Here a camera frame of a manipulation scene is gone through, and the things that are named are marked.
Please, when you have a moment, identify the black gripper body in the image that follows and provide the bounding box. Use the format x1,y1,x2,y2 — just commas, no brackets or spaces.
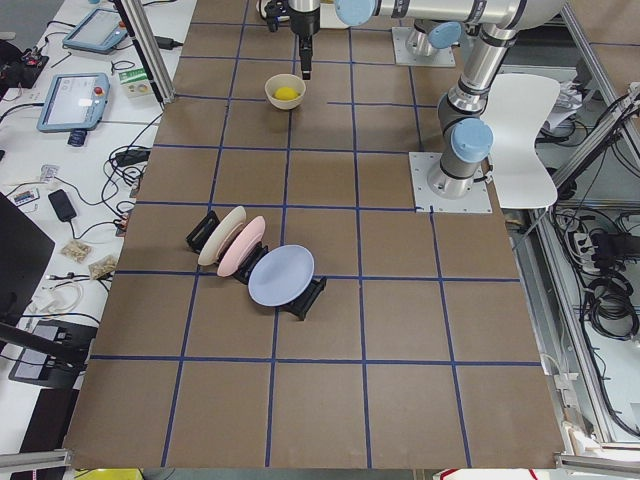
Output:
264,0,290,20
289,0,320,39

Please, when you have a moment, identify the white bowl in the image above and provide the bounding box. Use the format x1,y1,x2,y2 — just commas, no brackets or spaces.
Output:
264,74,306,110

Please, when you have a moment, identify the yellow lemon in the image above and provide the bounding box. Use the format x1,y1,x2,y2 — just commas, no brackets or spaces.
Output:
273,86,300,102

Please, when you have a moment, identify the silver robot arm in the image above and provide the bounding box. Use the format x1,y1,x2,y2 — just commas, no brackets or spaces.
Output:
278,1,564,200
257,1,462,56

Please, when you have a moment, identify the black power adapter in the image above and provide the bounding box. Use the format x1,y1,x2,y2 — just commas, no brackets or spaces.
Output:
154,36,183,50

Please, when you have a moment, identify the green white box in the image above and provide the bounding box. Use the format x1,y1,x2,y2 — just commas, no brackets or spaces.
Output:
118,68,153,98

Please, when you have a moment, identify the teach pendant far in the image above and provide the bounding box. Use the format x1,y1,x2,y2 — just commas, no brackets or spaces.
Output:
62,8,128,54

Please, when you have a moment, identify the teach pendant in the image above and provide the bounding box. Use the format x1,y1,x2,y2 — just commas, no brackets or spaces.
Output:
37,73,110,133
62,8,128,54

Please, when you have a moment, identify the cream plate in rack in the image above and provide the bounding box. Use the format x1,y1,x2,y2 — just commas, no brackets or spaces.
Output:
198,206,246,266

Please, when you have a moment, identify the teach pendant near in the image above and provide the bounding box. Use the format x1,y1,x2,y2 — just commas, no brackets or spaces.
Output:
37,73,110,133

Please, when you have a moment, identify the pink plate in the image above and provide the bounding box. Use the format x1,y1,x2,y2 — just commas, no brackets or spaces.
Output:
217,216,266,277

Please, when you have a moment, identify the white chair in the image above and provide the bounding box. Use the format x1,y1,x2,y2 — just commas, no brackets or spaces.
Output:
481,73,560,210

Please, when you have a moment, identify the blue plate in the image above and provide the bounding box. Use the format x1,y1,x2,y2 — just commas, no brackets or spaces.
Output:
248,245,315,307

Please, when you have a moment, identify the black plate rack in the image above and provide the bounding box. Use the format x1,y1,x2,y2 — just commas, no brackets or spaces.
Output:
186,211,327,321

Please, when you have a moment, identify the black smartphone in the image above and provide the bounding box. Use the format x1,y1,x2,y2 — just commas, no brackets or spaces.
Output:
48,189,77,222

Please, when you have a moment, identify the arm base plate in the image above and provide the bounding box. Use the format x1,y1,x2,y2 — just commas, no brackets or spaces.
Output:
409,152,492,215
392,27,459,68

